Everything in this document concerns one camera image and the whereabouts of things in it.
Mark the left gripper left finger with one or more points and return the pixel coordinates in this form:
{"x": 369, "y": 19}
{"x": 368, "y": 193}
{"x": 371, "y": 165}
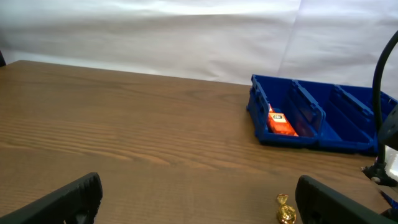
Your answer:
{"x": 62, "y": 202}

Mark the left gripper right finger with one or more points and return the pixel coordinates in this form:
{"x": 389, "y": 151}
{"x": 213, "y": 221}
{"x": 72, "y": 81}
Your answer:
{"x": 329, "y": 205}

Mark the gold candy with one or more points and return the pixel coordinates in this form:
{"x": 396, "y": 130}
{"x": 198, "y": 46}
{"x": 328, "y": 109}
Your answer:
{"x": 286, "y": 213}

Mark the blue candy pack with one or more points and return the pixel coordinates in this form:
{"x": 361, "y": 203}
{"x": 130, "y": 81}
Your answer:
{"x": 391, "y": 200}

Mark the orange candy box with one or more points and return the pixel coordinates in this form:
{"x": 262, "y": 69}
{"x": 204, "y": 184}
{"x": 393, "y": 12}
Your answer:
{"x": 270, "y": 109}
{"x": 280, "y": 124}

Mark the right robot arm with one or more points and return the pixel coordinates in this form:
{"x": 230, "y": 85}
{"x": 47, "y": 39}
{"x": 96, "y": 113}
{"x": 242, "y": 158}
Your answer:
{"x": 390, "y": 127}

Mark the blue tray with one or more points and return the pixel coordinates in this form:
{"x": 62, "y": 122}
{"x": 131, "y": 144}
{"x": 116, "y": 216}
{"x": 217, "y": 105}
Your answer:
{"x": 342, "y": 133}

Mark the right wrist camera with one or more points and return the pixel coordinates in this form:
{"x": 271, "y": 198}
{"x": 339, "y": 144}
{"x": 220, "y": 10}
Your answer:
{"x": 393, "y": 165}

